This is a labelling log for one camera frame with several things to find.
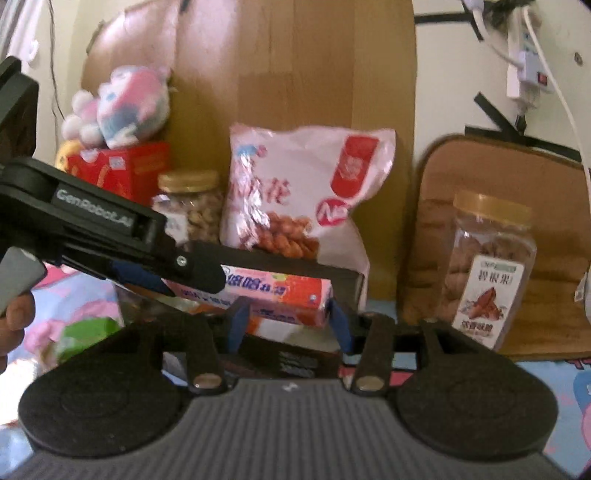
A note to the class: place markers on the pink and blue plush toy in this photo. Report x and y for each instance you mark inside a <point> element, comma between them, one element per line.
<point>129,106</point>

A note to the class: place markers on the nut jar with gold lid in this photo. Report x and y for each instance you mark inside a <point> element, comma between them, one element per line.
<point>203,212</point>

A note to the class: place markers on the pink snack box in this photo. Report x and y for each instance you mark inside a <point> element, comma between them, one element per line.
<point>286,295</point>

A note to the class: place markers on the brown seat cushion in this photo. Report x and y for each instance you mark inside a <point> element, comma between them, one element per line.
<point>554,207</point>

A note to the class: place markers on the pecan jar with gold lid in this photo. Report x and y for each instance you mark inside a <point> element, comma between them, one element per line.
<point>489,258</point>

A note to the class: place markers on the pink snack bag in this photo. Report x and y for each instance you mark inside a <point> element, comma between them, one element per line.
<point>295,184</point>

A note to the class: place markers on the wooden board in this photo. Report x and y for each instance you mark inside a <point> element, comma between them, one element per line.
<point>300,69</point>

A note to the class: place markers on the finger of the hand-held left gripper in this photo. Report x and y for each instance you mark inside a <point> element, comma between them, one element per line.
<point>198,270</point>
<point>138,274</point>

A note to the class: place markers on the dark snack packet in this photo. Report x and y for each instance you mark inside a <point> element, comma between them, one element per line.
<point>295,362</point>

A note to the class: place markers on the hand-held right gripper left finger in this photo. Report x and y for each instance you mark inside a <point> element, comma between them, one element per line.
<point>238,325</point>

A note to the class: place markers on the green snack packet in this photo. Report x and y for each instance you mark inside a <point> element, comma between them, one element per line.
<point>87,334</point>

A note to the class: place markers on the white power strip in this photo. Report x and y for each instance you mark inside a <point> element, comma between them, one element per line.
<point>517,41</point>

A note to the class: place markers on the yellow round object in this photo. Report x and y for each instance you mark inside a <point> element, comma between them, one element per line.
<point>67,153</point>

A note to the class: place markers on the red gift box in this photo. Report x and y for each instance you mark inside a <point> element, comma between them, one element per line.
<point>134,170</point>

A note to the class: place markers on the person's left hand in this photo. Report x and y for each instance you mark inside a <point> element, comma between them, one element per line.
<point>16,318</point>

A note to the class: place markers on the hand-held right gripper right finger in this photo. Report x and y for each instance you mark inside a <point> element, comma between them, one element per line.
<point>340,330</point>

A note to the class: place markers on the black tape strip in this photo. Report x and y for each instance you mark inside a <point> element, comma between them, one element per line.
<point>443,18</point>
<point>545,145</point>
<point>496,110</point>

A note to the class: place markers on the printed blanket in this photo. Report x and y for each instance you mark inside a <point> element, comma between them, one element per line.
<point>568,383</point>

